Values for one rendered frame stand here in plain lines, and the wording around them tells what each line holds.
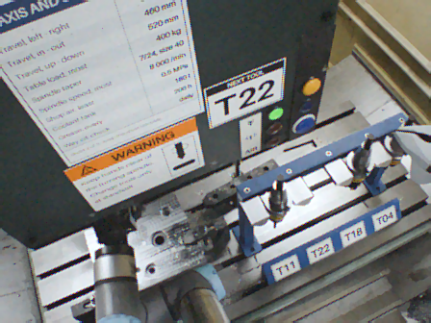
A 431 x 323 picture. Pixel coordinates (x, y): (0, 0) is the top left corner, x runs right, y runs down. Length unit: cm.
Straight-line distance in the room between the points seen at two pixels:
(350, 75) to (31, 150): 144
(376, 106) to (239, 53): 125
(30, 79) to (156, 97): 12
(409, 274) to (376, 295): 13
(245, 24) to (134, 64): 11
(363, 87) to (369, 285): 75
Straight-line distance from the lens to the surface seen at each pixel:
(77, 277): 129
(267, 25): 41
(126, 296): 70
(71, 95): 38
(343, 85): 170
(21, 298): 164
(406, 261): 147
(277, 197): 86
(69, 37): 34
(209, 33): 38
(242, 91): 46
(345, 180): 97
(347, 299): 138
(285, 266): 115
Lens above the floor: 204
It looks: 58 degrees down
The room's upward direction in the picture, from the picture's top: 9 degrees counter-clockwise
